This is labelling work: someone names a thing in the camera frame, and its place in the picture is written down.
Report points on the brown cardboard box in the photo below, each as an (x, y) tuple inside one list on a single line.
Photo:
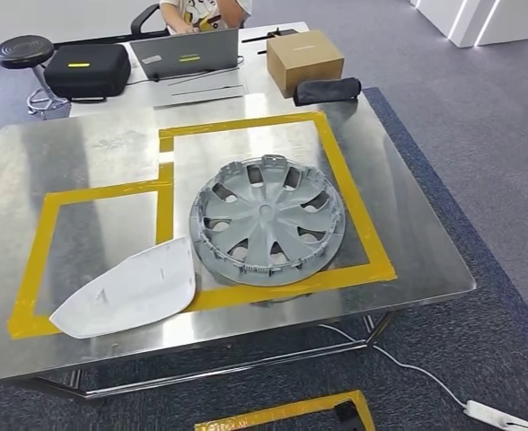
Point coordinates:
[(304, 62)]

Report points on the person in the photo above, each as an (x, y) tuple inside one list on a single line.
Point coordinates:
[(232, 12)]

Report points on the white power strip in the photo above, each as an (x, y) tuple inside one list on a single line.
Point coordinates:
[(493, 413)]

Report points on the yellow tape square outline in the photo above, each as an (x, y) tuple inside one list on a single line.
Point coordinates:
[(290, 410)]

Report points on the grey plastic wheel cover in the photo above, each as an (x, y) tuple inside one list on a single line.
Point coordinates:
[(264, 220)]

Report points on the white lit display block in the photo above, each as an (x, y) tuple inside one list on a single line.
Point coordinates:
[(466, 24)]

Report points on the black zip carry case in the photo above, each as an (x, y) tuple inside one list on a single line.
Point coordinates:
[(89, 77)]

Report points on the white curved plastic part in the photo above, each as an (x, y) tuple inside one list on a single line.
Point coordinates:
[(129, 291)]

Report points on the stainless steel workbench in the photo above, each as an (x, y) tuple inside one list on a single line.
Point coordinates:
[(89, 154)]

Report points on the light grey desk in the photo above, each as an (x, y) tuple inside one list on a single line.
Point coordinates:
[(255, 77)]

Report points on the black flat tool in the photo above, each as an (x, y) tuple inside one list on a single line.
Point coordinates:
[(287, 31)]

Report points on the large yellow tape frame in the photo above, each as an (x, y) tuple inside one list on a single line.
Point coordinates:
[(356, 208)]

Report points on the black folded umbrella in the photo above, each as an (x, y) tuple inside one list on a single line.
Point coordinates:
[(327, 91)]

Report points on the black office chair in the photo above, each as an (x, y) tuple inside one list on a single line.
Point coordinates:
[(135, 25)]

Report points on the grey laptop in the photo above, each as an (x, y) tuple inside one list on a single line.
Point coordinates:
[(214, 50)]

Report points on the small yellow tape frame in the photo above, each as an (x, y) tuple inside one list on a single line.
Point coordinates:
[(37, 262)]

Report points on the black round stool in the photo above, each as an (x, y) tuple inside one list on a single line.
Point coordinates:
[(24, 49)]

